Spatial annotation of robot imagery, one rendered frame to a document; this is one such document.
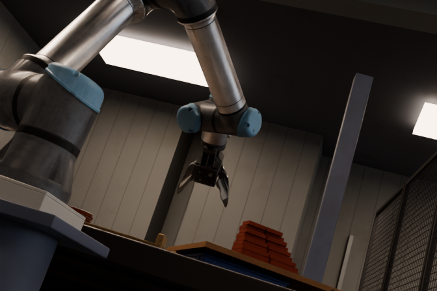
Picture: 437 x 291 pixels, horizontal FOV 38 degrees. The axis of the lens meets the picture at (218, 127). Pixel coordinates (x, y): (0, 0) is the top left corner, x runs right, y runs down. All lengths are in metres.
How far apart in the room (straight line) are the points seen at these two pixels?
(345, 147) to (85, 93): 2.51
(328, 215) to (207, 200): 3.15
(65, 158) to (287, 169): 5.38
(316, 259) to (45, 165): 2.40
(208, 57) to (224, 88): 0.09
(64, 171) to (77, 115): 0.10
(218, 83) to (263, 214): 4.86
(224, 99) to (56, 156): 0.54
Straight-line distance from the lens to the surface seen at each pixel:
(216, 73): 1.47
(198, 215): 6.37
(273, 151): 6.47
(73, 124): 1.11
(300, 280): 2.04
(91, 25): 1.34
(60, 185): 1.09
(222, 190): 1.83
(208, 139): 1.74
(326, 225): 3.37
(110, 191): 6.81
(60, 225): 0.98
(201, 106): 1.63
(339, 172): 3.44
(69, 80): 1.12
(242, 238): 2.31
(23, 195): 1.03
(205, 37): 1.42
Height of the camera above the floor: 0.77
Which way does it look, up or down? 18 degrees up
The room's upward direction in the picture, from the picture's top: 18 degrees clockwise
